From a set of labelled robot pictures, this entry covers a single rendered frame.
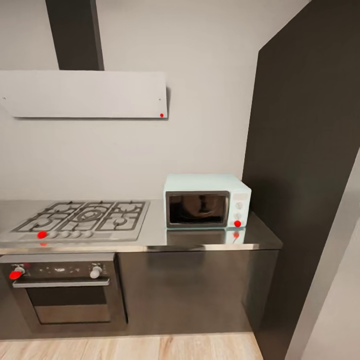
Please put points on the oven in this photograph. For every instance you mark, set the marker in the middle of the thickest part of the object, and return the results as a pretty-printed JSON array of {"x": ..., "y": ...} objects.
[{"x": 67, "y": 292}]

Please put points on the range hood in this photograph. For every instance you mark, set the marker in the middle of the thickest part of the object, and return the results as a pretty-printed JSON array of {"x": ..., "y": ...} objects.
[{"x": 81, "y": 87}]

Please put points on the microwave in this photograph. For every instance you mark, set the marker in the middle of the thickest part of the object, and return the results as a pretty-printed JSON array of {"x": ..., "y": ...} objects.
[{"x": 205, "y": 201}]

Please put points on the burner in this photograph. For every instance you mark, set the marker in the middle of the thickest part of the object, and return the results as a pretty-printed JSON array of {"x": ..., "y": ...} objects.
[{"x": 81, "y": 221}]

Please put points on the fridge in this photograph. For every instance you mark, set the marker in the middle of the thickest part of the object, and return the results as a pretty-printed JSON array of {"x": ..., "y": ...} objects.
[{"x": 302, "y": 163}]

